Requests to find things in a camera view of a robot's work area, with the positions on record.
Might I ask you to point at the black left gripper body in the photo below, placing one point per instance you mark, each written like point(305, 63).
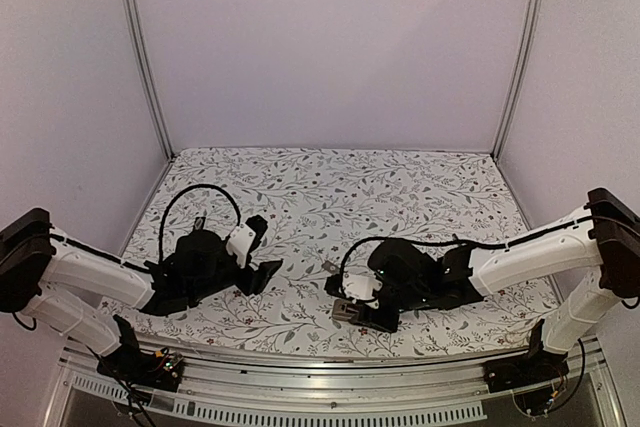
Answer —
point(204, 287)

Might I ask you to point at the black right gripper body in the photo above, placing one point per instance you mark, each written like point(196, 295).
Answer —
point(410, 297)

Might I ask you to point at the grey remote battery cover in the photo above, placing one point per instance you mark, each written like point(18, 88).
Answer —
point(330, 267)

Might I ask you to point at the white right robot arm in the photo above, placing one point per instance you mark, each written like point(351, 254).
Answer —
point(601, 237)

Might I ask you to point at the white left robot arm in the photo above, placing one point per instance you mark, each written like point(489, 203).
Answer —
point(40, 264)

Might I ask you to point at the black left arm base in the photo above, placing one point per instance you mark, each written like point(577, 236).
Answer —
point(160, 370)

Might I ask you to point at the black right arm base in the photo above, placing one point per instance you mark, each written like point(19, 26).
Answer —
point(536, 365)

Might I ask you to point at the floral patterned table mat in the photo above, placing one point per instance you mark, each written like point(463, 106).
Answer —
point(327, 205)

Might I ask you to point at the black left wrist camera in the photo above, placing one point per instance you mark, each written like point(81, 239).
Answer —
point(245, 238)

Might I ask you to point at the aluminium front rail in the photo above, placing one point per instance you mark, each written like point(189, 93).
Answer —
point(226, 387)

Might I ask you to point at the left aluminium corner post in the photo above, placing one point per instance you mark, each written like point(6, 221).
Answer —
point(143, 64)

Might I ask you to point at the aluminium corner post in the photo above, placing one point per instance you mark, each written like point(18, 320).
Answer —
point(517, 79)
point(143, 64)

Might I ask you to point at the right aluminium corner post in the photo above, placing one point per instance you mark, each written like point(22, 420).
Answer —
point(517, 79)

